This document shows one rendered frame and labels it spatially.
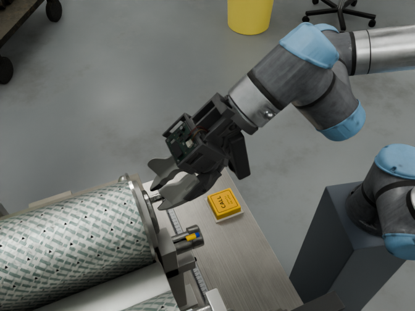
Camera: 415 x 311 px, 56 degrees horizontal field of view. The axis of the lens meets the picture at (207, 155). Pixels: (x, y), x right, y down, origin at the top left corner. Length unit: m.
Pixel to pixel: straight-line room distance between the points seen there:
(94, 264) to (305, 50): 0.42
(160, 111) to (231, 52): 0.82
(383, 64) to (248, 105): 0.27
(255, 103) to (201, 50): 2.60
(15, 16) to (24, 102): 0.65
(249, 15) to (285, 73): 2.68
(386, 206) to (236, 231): 0.37
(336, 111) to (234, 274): 0.52
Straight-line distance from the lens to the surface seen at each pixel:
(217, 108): 0.56
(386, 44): 0.72
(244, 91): 0.56
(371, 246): 1.09
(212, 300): 0.37
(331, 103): 0.60
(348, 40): 0.71
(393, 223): 0.91
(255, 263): 1.00
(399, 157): 0.98
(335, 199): 1.14
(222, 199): 1.06
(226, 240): 1.02
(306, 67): 0.55
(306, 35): 0.55
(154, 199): 0.66
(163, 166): 0.65
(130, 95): 2.78
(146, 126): 2.54
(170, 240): 0.68
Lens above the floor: 1.81
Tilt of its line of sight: 50 degrees down
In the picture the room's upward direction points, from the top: straight up
